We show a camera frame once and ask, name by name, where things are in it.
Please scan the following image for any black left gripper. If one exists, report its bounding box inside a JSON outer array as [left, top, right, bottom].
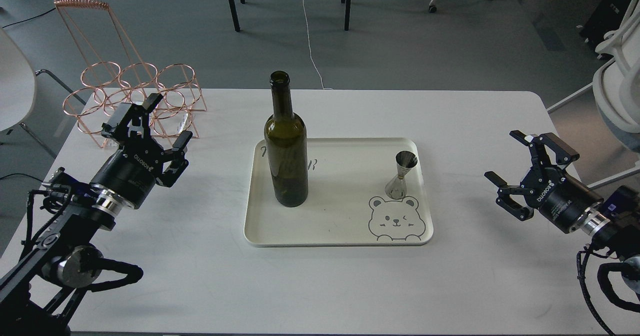
[[90, 93, 194, 210]]

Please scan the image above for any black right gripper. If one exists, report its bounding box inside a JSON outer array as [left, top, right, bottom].
[[484, 130, 604, 234]]

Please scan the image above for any dark green wine bottle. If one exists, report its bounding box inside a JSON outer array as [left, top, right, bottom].
[[263, 71, 309, 207]]

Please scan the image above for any steel double jigger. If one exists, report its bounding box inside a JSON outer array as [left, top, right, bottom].
[[384, 150, 418, 200]]

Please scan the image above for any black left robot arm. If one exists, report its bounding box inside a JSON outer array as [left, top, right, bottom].
[[0, 93, 193, 335]]

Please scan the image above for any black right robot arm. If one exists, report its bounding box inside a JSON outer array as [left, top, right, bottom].
[[484, 130, 640, 334]]

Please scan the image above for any white office chair right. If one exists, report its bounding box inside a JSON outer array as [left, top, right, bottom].
[[546, 0, 640, 189]]

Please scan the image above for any black box on floor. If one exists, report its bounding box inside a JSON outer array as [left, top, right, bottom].
[[579, 0, 631, 50]]

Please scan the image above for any cream bear serving tray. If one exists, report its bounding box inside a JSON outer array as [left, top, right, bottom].
[[244, 138, 434, 247]]

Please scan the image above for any copper wire bottle rack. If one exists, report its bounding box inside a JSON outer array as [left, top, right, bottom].
[[54, 0, 208, 148]]

